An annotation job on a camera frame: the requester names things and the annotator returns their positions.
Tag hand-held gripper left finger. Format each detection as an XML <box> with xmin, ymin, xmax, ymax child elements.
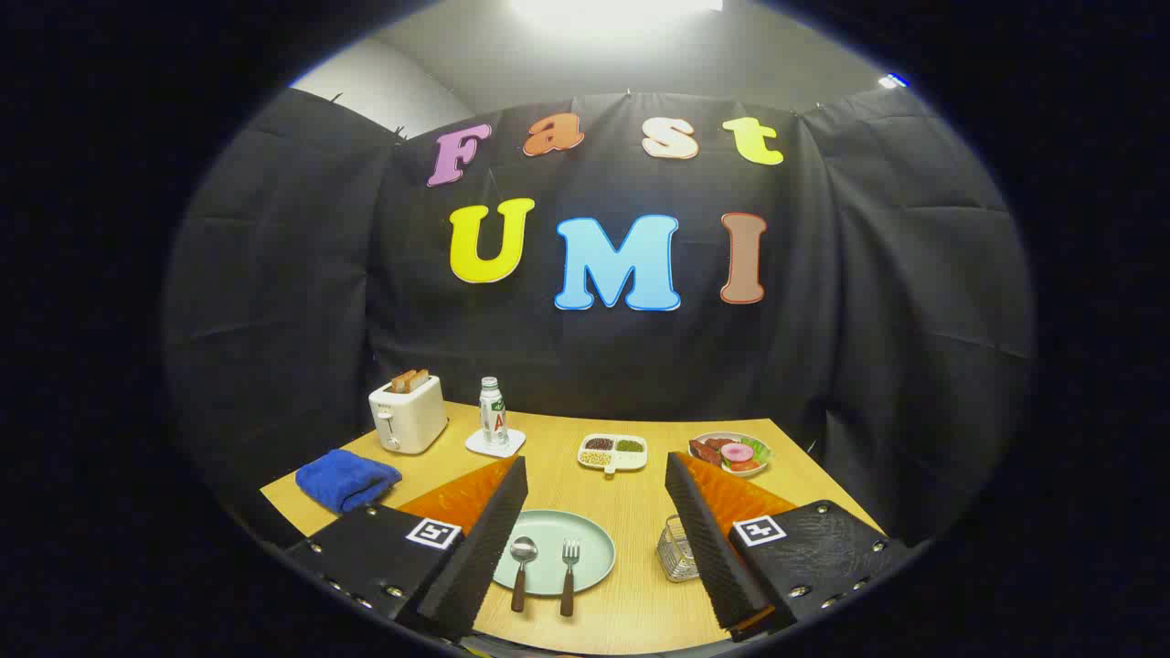
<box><xmin>279</xmin><ymin>455</ymin><xmax>531</xmax><ymax>641</ymax></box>

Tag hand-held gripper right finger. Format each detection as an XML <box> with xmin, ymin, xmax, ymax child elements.
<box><xmin>665</xmin><ymin>451</ymin><xmax>915</xmax><ymax>641</ymax></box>

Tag wooden-handled metal spoon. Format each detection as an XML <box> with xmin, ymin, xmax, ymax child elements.
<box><xmin>509</xmin><ymin>536</ymin><xmax>538</xmax><ymax>613</ymax></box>

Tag wooden-handled metal fork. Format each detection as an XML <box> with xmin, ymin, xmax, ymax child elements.
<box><xmin>559</xmin><ymin>538</ymin><xmax>582</xmax><ymax>618</ymax></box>

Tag metal mesh basket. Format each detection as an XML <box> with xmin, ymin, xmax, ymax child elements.
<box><xmin>656</xmin><ymin>515</ymin><xmax>701</xmax><ymax>583</ymax></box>

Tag white square coaster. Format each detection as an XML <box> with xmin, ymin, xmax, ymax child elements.
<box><xmin>464</xmin><ymin>428</ymin><xmax>527</xmax><ymax>459</ymax></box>

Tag white food plate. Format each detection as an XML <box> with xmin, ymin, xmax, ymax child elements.
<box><xmin>688</xmin><ymin>431</ymin><xmax>774</xmax><ymax>478</ymax></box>

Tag green round plate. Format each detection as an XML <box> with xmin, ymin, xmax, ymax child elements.
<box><xmin>492</xmin><ymin>509</ymin><xmax>617</xmax><ymax>598</ymax></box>

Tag small plastic drink bottle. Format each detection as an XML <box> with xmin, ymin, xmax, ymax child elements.
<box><xmin>479</xmin><ymin>377</ymin><xmax>509</xmax><ymax>447</ymax></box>

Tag white divided bean dish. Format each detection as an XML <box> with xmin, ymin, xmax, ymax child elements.
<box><xmin>577</xmin><ymin>433</ymin><xmax>649</xmax><ymax>476</ymax></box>

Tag white toaster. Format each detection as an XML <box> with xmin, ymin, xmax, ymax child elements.
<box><xmin>368</xmin><ymin>375</ymin><xmax>450</xmax><ymax>455</ymax></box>

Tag blue towel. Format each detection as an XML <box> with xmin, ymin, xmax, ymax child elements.
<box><xmin>294</xmin><ymin>449</ymin><xmax>403</xmax><ymax>515</ymax></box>

